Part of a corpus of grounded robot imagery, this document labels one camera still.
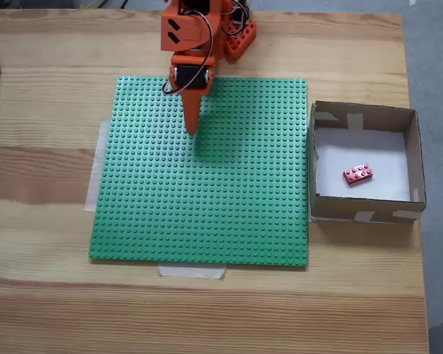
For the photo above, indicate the red lego block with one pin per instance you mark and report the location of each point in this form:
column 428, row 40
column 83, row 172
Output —
column 358, row 175

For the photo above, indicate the green lego baseplate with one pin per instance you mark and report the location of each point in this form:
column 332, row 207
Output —
column 170, row 203

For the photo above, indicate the open cardboard box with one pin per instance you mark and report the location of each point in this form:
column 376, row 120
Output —
column 332, row 211

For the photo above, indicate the wide masking tape strip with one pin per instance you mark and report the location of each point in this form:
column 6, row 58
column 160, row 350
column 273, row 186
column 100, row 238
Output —
column 94, row 184

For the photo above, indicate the white paper sheet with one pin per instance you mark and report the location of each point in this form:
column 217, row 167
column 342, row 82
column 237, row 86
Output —
column 376, row 147

